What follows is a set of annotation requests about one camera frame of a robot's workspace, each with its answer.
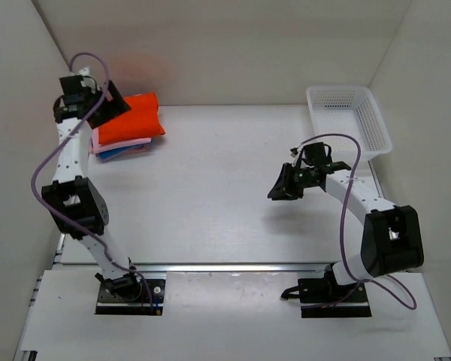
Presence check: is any lilac folded t shirt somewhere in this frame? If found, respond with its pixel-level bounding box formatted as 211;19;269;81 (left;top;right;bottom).
97;154;114;162

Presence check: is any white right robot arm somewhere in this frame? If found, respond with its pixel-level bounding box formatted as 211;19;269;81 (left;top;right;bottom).
268;142;424;286

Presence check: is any salmon folded t shirt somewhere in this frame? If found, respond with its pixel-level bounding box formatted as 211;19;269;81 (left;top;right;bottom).
89;144;147;156

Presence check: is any white plastic basket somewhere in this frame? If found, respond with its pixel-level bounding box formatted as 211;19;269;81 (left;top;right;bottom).
306;86;392;178

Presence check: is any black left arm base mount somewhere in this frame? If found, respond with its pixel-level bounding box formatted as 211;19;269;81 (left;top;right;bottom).
95;273;166;316

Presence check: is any blue folded t shirt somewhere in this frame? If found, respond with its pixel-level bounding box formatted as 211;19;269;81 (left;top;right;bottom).
96;144;145;162

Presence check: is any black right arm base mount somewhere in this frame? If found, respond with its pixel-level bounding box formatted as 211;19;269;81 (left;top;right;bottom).
280;265;372;319

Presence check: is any orange t shirt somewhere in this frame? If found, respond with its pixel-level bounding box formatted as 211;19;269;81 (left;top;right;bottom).
98;93;165;145

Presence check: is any pink folded t shirt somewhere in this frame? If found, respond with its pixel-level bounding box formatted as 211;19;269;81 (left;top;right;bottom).
90;130;152;154

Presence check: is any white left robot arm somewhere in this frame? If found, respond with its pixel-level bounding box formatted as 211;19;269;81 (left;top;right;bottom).
41;67;131;283

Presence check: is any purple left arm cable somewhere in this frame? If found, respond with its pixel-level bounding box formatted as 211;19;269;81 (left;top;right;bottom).
29;51;159;316

